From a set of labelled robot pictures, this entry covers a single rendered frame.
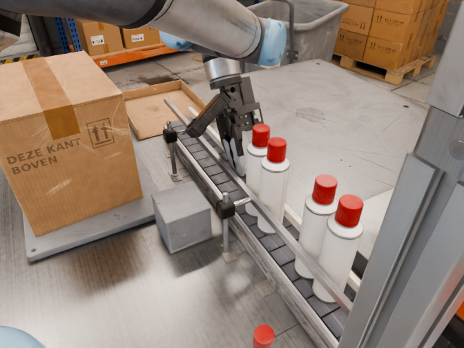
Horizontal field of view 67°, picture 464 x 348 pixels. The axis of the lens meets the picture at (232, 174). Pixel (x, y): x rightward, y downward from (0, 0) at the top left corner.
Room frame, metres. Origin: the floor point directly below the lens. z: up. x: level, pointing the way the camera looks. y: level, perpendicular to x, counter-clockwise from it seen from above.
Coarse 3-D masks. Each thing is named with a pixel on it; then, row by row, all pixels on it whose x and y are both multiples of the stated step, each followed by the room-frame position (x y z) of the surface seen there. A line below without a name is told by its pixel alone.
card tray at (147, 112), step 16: (128, 96) 1.22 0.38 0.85; (144, 96) 1.24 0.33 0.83; (160, 96) 1.24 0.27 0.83; (176, 96) 1.24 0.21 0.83; (192, 96) 1.21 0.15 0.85; (128, 112) 1.11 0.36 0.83; (144, 112) 1.11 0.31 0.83; (160, 112) 1.11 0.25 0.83; (144, 128) 1.00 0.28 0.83; (160, 128) 1.00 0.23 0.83
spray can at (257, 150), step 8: (256, 128) 0.56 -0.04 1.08; (264, 128) 0.56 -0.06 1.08; (256, 136) 0.55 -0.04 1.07; (264, 136) 0.55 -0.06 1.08; (256, 144) 0.55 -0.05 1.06; (264, 144) 0.55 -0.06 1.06; (248, 152) 0.55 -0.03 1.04; (256, 152) 0.55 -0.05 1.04; (264, 152) 0.55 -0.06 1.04; (248, 160) 0.55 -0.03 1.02; (256, 160) 0.54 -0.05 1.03; (248, 168) 0.55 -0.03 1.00; (256, 168) 0.54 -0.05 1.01; (248, 176) 0.55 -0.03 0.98; (256, 176) 0.54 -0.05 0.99; (248, 184) 0.55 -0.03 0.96; (256, 184) 0.54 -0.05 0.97; (256, 192) 0.54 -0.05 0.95; (248, 208) 0.55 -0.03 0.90; (256, 216) 0.54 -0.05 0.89
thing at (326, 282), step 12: (180, 120) 0.84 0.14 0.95; (204, 144) 0.70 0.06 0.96; (216, 156) 0.65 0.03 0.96; (228, 168) 0.61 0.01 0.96; (240, 180) 0.57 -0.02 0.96; (252, 192) 0.53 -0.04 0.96; (252, 204) 0.51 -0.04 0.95; (264, 216) 0.47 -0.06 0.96; (276, 228) 0.43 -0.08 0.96; (288, 240) 0.40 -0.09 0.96; (300, 252) 0.38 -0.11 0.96; (312, 264) 0.35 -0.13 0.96; (324, 276) 0.33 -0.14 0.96; (336, 288) 0.31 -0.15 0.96; (336, 300) 0.30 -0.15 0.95; (348, 300) 0.29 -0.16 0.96; (348, 312) 0.28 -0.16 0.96
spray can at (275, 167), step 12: (276, 144) 0.51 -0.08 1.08; (276, 156) 0.50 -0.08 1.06; (264, 168) 0.50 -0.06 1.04; (276, 168) 0.49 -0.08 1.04; (288, 168) 0.50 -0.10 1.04; (264, 180) 0.50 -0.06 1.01; (276, 180) 0.49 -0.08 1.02; (264, 192) 0.50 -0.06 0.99; (276, 192) 0.49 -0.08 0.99; (264, 204) 0.50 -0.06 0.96; (276, 204) 0.49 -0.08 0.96; (276, 216) 0.49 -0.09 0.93; (264, 228) 0.50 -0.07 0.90
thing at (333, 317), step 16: (176, 128) 0.92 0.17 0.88; (192, 144) 0.83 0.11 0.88; (208, 160) 0.75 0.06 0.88; (224, 160) 0.75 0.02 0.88; (208, 176) 0.70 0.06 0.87; (224, 176) 0.69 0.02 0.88; (240, 176) 0.69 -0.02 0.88; (240, 192) 0.63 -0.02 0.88; (240, 208) 0.57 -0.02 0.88; (256, 224) 0.52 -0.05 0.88; (288, 224) 0.52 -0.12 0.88; (272, 240) 0.48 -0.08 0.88; (272, 256) 0.44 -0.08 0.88; (288, 256) 0.44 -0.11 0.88; (288, 272) 0.40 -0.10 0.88; (304, 288) 0.37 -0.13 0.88; (320, 304) 0.34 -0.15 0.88; (336, 304) 0.34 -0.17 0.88; (336, 320) 0.31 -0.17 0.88; (336, 336) 0.28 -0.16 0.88
